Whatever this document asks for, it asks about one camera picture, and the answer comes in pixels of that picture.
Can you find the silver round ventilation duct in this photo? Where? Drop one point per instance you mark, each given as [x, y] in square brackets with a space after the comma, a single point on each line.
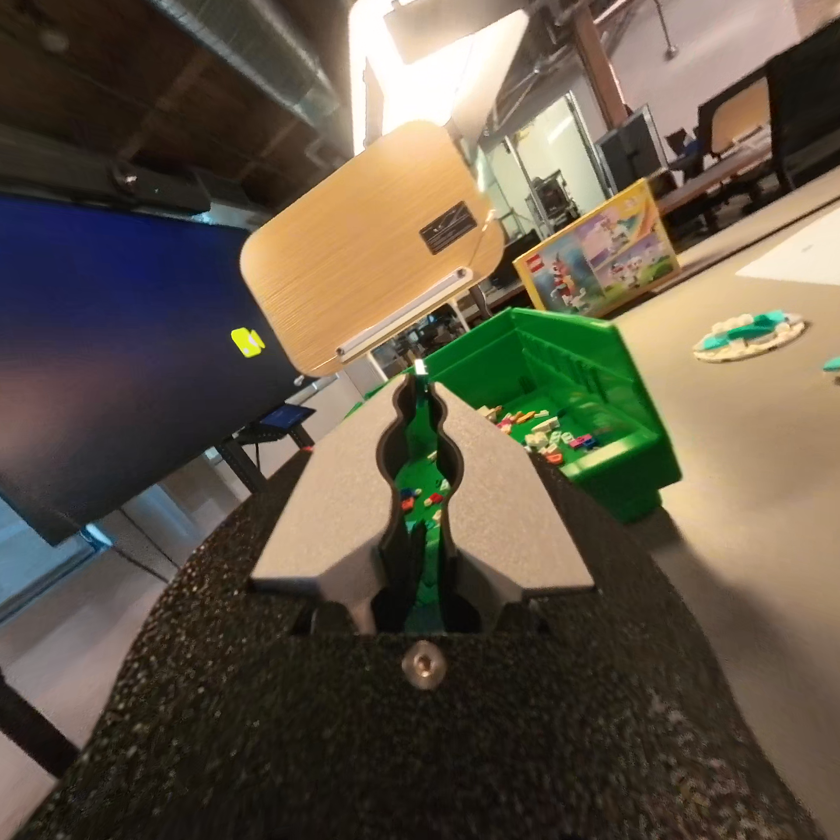
[262, 59]

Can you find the green plastic bin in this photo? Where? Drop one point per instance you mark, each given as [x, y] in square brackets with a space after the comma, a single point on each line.
[590, 367]

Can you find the black display stand legs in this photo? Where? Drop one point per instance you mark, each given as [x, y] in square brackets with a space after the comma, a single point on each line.
[249, 459]

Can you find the black equipment case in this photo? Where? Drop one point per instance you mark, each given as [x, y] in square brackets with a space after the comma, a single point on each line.
[630, 151]

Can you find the small blue tablet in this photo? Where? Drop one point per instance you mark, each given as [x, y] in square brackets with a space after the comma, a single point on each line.
[285, 418]

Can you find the black office chair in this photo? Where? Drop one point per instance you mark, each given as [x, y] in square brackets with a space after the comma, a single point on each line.
[804, 111]

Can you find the wooden-backed office chair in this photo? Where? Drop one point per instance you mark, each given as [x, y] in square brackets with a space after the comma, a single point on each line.
[735, 121]

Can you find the white paper sheet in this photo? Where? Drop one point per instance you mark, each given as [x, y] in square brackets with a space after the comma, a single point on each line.
[800, 253]

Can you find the colourful lego set box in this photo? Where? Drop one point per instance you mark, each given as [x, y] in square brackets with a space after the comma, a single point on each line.
[590, 262]

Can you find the pile of loose lego pieces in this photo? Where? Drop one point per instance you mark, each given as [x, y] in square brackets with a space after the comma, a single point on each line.
[544, 439]

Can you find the large blue display screen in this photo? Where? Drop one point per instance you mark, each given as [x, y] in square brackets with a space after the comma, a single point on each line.
[118, 354]

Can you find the wooden column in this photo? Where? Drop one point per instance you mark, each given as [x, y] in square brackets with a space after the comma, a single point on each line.
[597, 59]

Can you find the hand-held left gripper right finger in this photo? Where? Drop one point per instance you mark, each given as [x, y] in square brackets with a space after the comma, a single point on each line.
[518, 518]

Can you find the round white lego base assembly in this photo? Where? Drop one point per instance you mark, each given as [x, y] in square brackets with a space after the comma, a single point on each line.
[728, 344]

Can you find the ceiling light panel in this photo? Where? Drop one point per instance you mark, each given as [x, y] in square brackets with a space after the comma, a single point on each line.
[453, 33]

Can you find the black video conference bar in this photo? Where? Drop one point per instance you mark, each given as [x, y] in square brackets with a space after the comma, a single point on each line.
[131, 180]

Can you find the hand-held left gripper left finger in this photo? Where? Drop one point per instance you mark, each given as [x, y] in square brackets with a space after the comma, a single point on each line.
[321, 512]

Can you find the teal lego piece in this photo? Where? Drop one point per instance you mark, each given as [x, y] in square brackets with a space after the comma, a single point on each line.
[832, 364]

